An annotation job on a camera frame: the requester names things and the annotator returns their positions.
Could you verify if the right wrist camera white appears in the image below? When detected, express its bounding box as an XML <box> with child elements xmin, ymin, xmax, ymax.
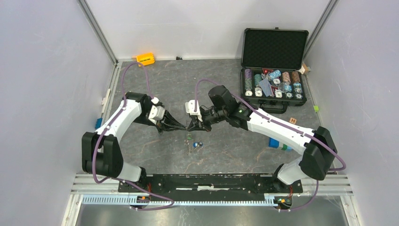
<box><xmin>184</xmin><ymin>99</ymin><xmax>203</xmax><ymax>122</ymax></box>

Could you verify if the blue cube left rail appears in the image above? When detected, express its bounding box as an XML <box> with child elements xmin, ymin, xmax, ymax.
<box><xmin>95</xmin><ymin>118</ymin><xmax>103</xmax><ymax>129</ymax></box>

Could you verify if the orange toothed block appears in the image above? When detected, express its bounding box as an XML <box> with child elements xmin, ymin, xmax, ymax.
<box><xmin>136</xmin><ymin>52</ymin><xmax>155</xmax><ymax>66</ymax></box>

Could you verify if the blue green white brick stack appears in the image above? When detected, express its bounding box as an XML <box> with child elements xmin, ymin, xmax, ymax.
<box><xmin>268</xmin><ymin>137</ymin><xmax>292</xmax><ymax>152</ymax></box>

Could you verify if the white toothed cable rail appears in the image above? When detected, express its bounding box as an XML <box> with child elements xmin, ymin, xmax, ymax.
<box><xmin>81</xmin><ymin>194</ymin><xmax>281</xmax><ymax>207</ymax></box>

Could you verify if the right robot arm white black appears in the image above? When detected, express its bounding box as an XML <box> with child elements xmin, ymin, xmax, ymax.
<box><xmin>185</xmin><ymin>85</ymin><xmax>337</xmax><ymax>192</ymax></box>

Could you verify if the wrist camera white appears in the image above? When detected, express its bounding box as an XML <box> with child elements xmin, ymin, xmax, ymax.
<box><xmin>148</xmin><ymin>97</ymin><xmax>165</xmax><ymax>124</ymax></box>
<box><xmin>184</xmin><ymin>99</ymin><xmax>203</xmax><ymax>122</ymax></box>

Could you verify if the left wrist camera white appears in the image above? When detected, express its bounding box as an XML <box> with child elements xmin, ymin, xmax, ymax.
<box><xmin>148</xmin><ymin>97</ymin><xmax>165</xmax><ymax>124</ymax></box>

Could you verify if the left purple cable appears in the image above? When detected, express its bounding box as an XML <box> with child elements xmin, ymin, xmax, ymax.
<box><xmin>93</xmin><ymin>62</ymin><xmax>175</xmax><ymax>211</ymax></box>

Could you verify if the key with blue tag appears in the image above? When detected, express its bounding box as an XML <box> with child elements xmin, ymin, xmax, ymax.
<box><xmin>192</xmin><ymin>141</ymin><xmax>204</xmax><ymax>149</ymax></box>

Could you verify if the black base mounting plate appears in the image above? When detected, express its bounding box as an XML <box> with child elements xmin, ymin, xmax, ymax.
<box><xmin>118</xmin><ymin>173</ymin><xmax>303</xmax><ymax>202</ymax></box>

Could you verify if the wooden block behind case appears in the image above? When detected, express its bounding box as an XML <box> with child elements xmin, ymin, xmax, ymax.
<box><xmin>298</xmin><ymin>62</ymin><xmax>311</xmax><ymax>75</ymax></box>

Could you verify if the black poker chip case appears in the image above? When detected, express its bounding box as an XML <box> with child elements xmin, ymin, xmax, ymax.
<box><xmin>240</xmin><ymin>28</ymin><xmax>309</xmax><ymax>114</ymax></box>

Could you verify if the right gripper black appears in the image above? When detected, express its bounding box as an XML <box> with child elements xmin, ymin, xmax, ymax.
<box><xmin>188</xmin><ymin>107</ymin><xmax>227</xmax><ymax>132</ymax></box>

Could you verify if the purple cable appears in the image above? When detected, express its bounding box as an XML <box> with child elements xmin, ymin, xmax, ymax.
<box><xmin>194</xmin><ymin>78</ymin><xmax>347</xmax><ymax>213</ymax></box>
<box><xmin>93</xmin><ymin>62</ymin><xmax>175</xmax><ymax>211</ymax></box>

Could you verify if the playing card deck blue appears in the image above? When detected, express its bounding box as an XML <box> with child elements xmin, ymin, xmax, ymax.
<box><xmin>258</xmin><ymin>79</ymin><xmax>274</xmax><ymax>97</ymax></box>

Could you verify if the green small cube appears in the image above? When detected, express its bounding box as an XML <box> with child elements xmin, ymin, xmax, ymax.
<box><xmin>313</xmin><ymin>105</ymin><xmax>319</xmax><ymax>113</ymax></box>

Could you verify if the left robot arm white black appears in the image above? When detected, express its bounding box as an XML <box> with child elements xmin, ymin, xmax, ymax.
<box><xmin>81</xmin><ymin>92</ymin><xmax>186</xmax><ymax>192</ymax></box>

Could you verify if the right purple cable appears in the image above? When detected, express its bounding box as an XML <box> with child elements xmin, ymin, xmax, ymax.
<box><xmin>194</xmin><ymin>78</ymin><xmax>347</xmax><ymax>213</ymax></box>

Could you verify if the wooden letter H cube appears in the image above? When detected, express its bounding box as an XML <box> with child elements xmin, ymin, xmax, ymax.
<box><xmin>289</xmin><ymin>117</ymin><xmax>297</xmax><ymax>125</ymax></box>

